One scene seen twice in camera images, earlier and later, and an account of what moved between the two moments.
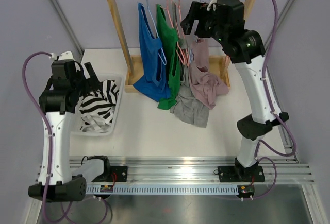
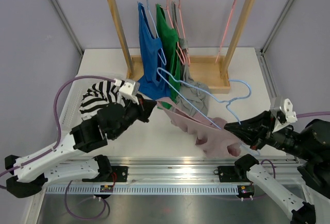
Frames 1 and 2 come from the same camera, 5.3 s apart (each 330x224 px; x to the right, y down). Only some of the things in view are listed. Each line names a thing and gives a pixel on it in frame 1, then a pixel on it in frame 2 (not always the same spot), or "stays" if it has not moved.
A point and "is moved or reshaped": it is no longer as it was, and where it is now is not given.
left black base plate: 117,174 stays
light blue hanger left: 160,55 stays
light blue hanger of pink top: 196,40 is moved or reshaped
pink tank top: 207,84 -> 210,134
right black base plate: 233,174 stays
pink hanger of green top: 167,9 stays
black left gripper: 93,80 -> 147,107
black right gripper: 198,11 -> 249,129
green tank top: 170,44 stays
